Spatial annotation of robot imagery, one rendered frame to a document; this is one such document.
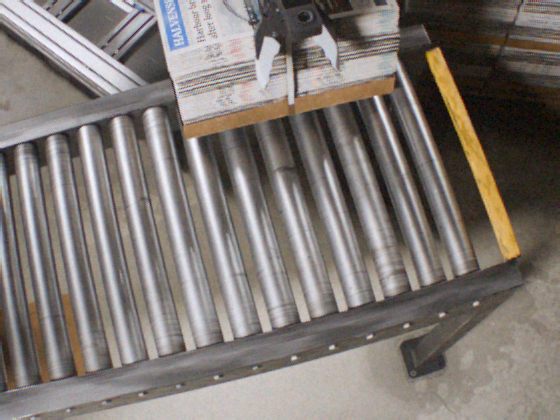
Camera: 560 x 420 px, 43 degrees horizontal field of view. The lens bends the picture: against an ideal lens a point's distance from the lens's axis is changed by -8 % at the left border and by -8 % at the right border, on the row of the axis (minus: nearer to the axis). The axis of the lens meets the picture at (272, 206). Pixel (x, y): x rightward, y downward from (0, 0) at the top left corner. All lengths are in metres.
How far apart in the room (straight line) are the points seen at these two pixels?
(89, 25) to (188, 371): 1.30
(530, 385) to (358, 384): 0.49
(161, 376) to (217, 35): 0.55
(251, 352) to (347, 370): 0.84
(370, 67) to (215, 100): 0.27
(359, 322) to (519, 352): 0.97
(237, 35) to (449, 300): 0.55
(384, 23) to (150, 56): 1.07
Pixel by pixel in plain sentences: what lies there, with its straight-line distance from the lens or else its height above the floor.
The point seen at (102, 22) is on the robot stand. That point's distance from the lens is 2.27.
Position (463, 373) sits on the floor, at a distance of 2.10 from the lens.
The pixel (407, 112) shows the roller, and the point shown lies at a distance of 1.40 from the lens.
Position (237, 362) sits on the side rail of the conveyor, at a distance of 1.23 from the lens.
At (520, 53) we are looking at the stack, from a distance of 2.09.
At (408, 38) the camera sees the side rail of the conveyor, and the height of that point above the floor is 0.80.
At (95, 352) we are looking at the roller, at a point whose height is 0.80.
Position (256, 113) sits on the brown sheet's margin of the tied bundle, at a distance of 1.30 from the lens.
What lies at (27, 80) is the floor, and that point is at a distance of 2.48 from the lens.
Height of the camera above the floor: 2.01
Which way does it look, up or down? 69 degrees down
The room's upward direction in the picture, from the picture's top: 1 degrees counter-clockwise
